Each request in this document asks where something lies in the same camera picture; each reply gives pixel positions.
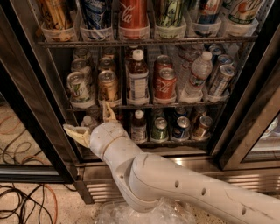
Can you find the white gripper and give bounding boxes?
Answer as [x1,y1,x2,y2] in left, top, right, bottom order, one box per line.
[63,101,128,159]

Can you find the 7up can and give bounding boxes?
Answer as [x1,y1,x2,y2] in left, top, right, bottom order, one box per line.
[67,72,90,103]
[71,59,92,84]
[73,47,92,66]

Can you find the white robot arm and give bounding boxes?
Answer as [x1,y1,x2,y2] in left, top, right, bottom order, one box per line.
[63,102,280,224]

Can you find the bottom shelf water bottle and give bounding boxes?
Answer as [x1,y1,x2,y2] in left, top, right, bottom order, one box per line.
[81,115,98,130]

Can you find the shelf water bottle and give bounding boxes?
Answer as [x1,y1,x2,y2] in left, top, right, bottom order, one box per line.
[81,115,98,130]
[185,51,213,96]

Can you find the front gold soda can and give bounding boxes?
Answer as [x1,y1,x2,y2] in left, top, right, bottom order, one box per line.
[98,70,118,102]

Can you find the gold soda can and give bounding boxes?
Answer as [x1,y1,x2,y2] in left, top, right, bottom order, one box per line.
[98,70,118,102]
[98,57,116,72]
[101,47,117,60]

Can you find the bottom shelf tea bottle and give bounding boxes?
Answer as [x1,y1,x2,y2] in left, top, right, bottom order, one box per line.
[130,109,147,144]

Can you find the shelf tea bottle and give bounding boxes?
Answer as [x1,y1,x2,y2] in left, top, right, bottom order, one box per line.
[130,109,147,144]
[128,49,149,101]

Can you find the green sprite can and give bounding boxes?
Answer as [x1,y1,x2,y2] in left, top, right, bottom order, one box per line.
[151,117,168,141]

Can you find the left glass fridge door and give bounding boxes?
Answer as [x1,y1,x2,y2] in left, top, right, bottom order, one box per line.
[0,2,77,183]

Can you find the glass fridge door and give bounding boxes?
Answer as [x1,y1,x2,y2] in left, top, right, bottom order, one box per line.
[0,2,77,183]
[219,60,280,171]

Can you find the middle shelf tea bottle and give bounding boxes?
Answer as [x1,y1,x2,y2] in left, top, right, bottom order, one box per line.
[128,49,149,101]

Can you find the front red coca-cola can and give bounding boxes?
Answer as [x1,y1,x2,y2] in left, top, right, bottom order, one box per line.
[155,67,177,99]

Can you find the red coca-cola can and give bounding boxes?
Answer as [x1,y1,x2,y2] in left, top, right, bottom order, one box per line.
[154,55,173,76]
[155,67,177,99]

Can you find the blue pepsi can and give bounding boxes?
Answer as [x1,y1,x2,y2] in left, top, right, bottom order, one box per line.
[172,116,190,140]

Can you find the rear red coca-cola can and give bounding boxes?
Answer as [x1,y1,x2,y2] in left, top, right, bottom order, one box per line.
[154,55,173,76]

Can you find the bottom gold can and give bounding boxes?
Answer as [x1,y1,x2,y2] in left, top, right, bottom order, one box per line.
[192,115,213,140]

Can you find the stainless steel fridge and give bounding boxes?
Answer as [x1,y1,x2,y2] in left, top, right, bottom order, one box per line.
[0,0,279,204]

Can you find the top shelf blue can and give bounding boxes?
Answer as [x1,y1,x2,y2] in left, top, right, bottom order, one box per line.
[80,0,112,30]

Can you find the top shelf yellow can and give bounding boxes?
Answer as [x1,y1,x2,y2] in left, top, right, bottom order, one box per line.
[37,0,74,31]

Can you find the top shelf coca-cola can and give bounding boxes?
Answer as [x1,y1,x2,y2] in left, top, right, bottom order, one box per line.
[119,0,148,39]

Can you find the middle shelf water bottle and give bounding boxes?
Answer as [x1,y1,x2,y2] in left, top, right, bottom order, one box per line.
[185,51,213,96]

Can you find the front silver slim can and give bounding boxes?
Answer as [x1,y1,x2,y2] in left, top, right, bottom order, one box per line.
[208,65,235,96]

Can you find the silver slim can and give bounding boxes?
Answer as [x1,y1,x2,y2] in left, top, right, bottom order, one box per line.
[207,54,234,86]
[209,45,224,63]
[208,65,235,96]

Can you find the right glass fridge door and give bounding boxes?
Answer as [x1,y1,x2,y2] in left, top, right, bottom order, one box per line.
[219,60,280,171]

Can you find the top shelf red bull can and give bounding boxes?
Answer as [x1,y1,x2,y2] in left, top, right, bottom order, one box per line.
[192,0,222,25]

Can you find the top shelf white green can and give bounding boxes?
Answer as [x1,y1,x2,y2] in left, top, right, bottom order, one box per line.
[227,0,263,25]

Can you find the clear plastic bag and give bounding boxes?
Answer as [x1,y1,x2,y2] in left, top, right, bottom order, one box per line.
[94,198,196,224]

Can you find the rear water bottle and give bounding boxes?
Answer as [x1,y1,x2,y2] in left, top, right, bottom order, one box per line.
[178,44,205,86]

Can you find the black and orange cables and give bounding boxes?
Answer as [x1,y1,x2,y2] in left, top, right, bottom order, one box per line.
[0,113,77,224]

